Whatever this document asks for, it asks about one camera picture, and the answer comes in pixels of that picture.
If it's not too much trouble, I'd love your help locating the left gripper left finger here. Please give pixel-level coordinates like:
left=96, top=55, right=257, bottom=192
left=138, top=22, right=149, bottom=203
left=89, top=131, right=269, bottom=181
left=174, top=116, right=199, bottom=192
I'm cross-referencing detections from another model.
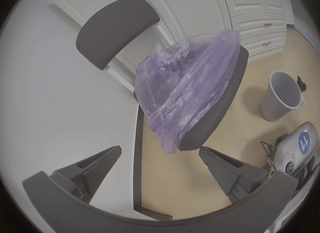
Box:
left=51, top=146, right=122, bottom=203

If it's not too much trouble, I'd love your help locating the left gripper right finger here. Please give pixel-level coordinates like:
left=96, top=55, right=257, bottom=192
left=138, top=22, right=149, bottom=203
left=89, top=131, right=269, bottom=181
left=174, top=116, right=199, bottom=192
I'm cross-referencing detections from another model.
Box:
left=199, top=146, right=269, bottom=203

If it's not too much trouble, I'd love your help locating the purple plastic bag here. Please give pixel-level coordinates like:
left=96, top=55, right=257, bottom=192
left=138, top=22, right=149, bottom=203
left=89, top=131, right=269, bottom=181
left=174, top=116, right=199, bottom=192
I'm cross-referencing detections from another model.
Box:
left=135, top=29, right=242, bottom=154

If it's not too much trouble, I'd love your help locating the black plastic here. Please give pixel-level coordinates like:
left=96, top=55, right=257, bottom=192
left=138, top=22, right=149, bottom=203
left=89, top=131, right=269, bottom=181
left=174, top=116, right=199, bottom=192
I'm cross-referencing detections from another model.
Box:
left=297, top=76, right=307, bottom=92

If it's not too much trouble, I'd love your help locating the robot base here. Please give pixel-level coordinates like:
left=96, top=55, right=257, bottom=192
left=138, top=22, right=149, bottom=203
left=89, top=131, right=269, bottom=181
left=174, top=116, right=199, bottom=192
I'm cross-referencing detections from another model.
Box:
left=260, top=121, right=320, bottom=203

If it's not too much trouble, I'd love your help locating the white trash bin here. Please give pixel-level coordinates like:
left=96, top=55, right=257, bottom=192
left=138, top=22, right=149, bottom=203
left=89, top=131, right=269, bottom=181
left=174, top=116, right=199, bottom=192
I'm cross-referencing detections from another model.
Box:
left=260, top=71, right=303, bottom=122

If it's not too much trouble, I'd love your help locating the grey and white chair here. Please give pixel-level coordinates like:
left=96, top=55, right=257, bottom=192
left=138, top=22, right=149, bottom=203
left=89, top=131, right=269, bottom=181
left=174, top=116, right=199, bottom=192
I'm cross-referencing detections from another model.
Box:
left=76, top=0, right=249, bottom=151

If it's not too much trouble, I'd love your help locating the white wardrobe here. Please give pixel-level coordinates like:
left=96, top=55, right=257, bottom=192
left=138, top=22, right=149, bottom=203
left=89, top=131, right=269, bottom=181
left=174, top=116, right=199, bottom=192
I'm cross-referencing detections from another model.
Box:
left=41, top=0, right=287, bottom=63

